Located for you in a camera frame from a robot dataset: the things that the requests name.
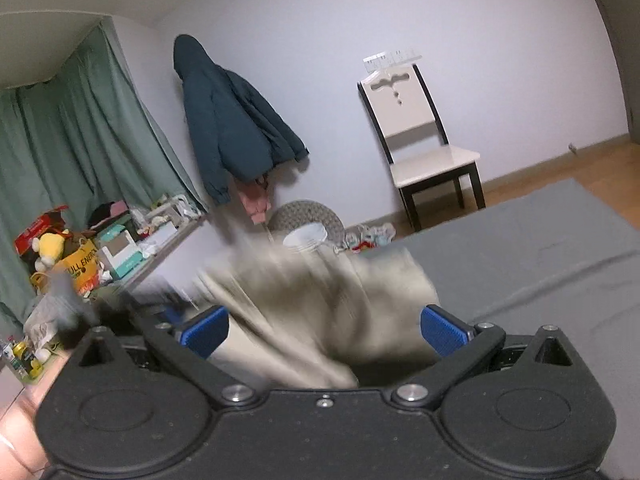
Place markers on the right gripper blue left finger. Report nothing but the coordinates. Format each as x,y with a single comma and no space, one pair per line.
183,347

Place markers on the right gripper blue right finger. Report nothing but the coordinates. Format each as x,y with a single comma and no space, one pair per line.
463,350

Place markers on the beige t-shirt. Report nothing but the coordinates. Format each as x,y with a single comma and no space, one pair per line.
319,320

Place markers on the curved windowsill shelf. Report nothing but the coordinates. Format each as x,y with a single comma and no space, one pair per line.
157,251

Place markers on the teal white cardboard box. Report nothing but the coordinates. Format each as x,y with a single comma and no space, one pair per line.
118,252

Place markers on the grey bed sheet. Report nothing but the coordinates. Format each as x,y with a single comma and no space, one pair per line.
555,256

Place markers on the yellow cardboard box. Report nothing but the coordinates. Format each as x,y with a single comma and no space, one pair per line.
83,267

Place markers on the white plastic bucket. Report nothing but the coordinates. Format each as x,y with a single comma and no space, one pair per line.
306,238

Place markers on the pink hanging garment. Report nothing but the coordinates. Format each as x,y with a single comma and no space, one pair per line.
255,198

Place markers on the yellow plush toy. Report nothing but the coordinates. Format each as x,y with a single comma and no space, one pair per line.
49,248

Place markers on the round grey woven stool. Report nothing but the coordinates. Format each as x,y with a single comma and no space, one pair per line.
297,213

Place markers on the white black wooden chair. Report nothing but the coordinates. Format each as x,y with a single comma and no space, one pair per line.
413,138

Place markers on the dark teal hanging jacket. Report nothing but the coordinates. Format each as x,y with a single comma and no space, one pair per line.
234,130

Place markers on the green curtain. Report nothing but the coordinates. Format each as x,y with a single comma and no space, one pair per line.
80,139

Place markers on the white wall socket strip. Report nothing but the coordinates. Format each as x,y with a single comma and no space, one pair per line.
381,60

